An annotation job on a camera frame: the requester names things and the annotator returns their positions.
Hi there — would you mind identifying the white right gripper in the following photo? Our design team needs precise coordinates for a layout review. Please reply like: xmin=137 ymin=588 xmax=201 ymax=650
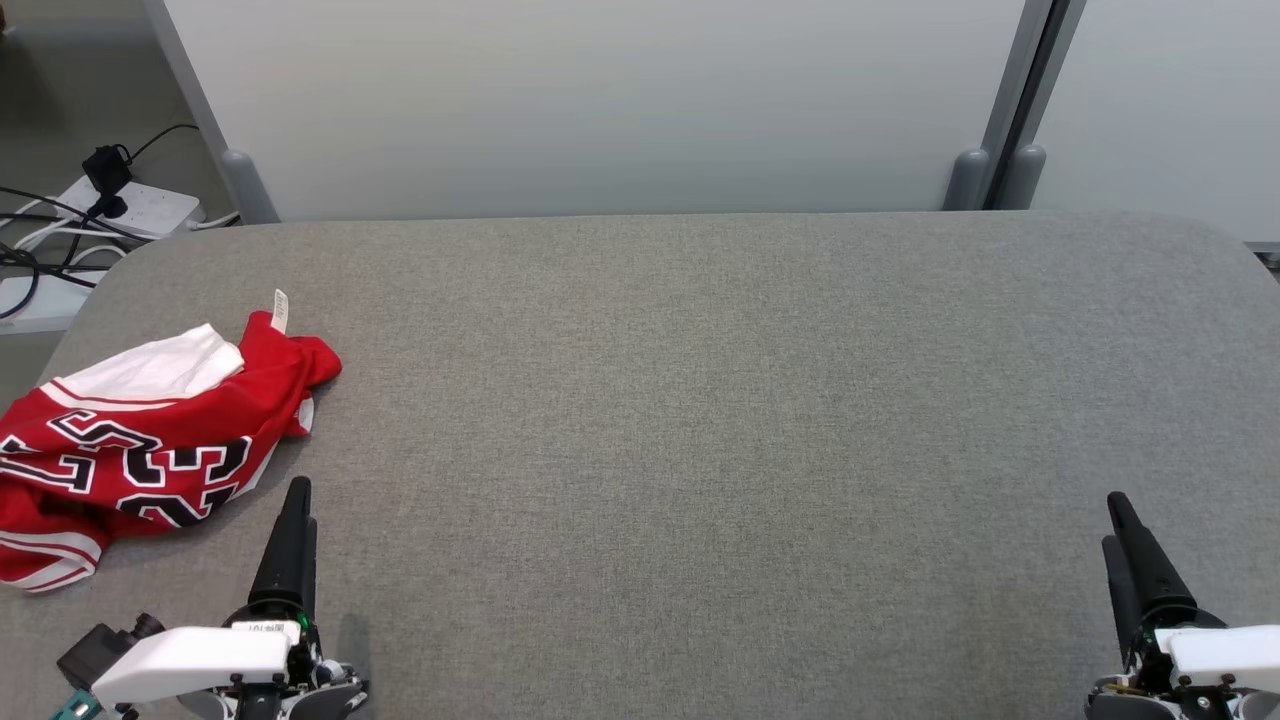
xmin=1088 ymin=492 xmax=1280 ymax=720

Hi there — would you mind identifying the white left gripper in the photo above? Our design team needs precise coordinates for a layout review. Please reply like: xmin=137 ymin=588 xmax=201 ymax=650
xmin=90 ymin=477 xmax=369 ymax=720

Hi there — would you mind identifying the red Bulls jersey shirt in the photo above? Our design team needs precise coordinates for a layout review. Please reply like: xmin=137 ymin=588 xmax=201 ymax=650
xmin=0 ymin=288 xmax=343 ymax=593

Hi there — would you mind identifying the white flat adapter box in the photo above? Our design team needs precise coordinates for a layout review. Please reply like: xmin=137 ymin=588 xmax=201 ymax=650
xmin=0 ymin=268 xmax=103 ymax=336

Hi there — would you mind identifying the white power strip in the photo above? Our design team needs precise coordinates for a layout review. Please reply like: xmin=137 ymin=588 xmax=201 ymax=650
xmin=55 ymin=175 xmax=207 ymax=242

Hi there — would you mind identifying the black plug adapter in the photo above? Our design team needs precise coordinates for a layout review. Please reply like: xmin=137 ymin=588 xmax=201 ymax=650
xmin=82 ymin=145 xmax=134 ymax=219

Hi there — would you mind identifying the grey partition post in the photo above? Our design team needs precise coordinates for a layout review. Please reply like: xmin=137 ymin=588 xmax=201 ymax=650
xmin=1000 ymin=0 xmax=1087 ymax=212
xmin=943 ymin=0 xmax=1056 ymax=212
xmin=140 ymin=0 xmax=283 ymax=226

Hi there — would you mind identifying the white floor cable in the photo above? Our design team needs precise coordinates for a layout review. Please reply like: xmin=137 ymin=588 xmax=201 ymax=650
xmin=15 ymin=215 xmax=136 ymax=271

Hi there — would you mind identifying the long black floor cable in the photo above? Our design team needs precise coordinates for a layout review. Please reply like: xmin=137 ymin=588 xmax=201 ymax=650
xmin=0 ymin=185 xmax=153 ymax=243

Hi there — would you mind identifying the thin black plug cable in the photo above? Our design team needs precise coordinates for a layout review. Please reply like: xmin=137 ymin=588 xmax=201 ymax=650
xmin=128 ymin=123 xmax=201 ymax=166

